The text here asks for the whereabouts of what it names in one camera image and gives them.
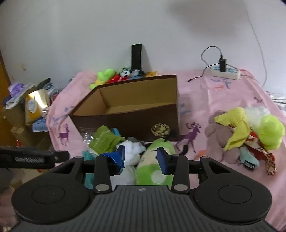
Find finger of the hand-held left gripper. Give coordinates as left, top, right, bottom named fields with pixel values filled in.
left=54, top=151, right=69, bottom=162

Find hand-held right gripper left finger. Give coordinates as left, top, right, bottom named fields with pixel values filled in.
left=51, top=145, right=125, bottom=193

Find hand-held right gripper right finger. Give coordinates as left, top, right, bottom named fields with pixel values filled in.
left=156, top=147, right=231, bottom=193

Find green plush toy white spots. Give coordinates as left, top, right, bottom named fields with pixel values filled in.
left=134, top=138, right=190, bottom=186

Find teal cloth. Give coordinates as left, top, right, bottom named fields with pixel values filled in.
left=82, top=150, right=97, bottom=189

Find brown cardboard box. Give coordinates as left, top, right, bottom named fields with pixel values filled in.
left=69, top=75, right=180, bottom=142

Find yellow soft cloth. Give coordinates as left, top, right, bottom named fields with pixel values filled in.
left=214, top=107, right=250, bottom=151

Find green knitted cloth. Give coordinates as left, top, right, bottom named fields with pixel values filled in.
left=89, top=125, right=126, bottom=155

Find stacked cardboard boxes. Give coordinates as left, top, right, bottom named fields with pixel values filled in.
left=2, top=102, right=52, bottom=148

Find blue patterned packet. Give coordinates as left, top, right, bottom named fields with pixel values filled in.
left=32, top=118, right=47, bottom=132

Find yellow gift bag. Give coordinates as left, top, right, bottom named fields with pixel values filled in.
left=24, top=89, right=51, bottom=126

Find mauve bear plush toy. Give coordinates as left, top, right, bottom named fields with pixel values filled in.
left=205, top=110, right=242, bottom=165

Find purple tissue pack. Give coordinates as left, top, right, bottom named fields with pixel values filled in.
left=7, top=82, right=25, bottom=98

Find pink deer print bed sheet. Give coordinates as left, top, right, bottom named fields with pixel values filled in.
left=46, top=70, right=286, bottom=231

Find red plush toy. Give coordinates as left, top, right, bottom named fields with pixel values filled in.
left=107, top=75, right=126, bottom=84

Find green frog plush toy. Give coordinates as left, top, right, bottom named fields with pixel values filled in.
left=89, top=68, right=117, bottom=90

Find panda plush toy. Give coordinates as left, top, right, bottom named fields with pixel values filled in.
left=118, top=68, right=140, bottom=78

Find light blue sock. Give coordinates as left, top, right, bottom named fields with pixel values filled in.
left=239, top=147, right=260, bottom=171

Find wooden door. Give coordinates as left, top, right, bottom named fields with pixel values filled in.
left=0, top=49, right=12, bottom=107

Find black smartphone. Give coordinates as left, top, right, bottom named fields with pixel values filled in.
left=131, top=43, right=144, bottom=70

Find red patterned cloth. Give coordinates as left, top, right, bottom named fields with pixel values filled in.
left=245, top=131, right=278, bottom=176

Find white power strip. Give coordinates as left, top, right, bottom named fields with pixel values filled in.
left=211, top=67, right=242, bottom=80

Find lime green plush toy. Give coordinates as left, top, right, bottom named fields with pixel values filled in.
left=257, top=114, right=285, bottom=151

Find thin black cable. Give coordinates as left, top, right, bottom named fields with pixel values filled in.
left=187, top=64, right=220, bottom=82

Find grey charger cable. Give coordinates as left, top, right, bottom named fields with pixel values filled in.
left=200, top=46, right=224, bottom=77

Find white wall cable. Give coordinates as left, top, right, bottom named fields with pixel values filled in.
left=245, top=0, right=268, bottom=88

